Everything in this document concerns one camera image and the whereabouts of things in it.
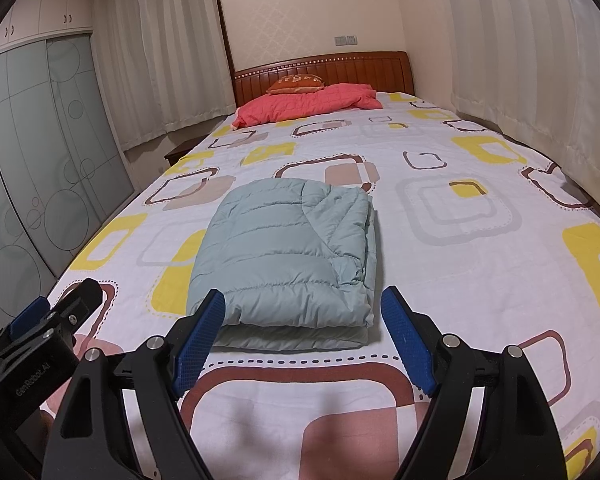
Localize cream window curtain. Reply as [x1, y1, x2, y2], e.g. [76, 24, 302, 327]
[92, 0, 237, 153]

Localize patterned bed sheet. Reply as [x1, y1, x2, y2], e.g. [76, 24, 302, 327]
[40, 91, 600, 480]

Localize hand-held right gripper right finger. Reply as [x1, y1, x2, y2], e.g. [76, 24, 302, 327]
[381, 285, 567, 480]

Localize cream wall curtain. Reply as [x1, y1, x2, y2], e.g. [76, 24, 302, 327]
[437, 0, 600, 211]

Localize pink quilt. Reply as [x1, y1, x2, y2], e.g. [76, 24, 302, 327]
[231, 82, 384, 128]

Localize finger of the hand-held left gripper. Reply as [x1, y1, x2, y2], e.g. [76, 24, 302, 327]
[0, 296, 56, 356]
[45, 278, 104, 348]

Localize wooden headboard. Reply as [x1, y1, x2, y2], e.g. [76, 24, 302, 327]
[232, 51, 413, 107]

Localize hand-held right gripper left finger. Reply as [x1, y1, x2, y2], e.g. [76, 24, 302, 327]
[41, 288, 227, 480]

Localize dark wooden nightstand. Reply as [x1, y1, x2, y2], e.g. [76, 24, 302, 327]
[164, 138, 203, 165]

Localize frosted glass sliding wardrobe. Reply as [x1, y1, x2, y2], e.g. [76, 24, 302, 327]
[0, 32, 136, 331]

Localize white overhead cabinet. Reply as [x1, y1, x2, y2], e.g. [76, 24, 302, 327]
[0, 0, 95, 58]

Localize light green puffer jacket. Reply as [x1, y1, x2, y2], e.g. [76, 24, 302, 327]
[186, 177, 378, 351]

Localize orange patterned pillow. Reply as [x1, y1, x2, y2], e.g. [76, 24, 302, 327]
[266, 72, 326, 95]

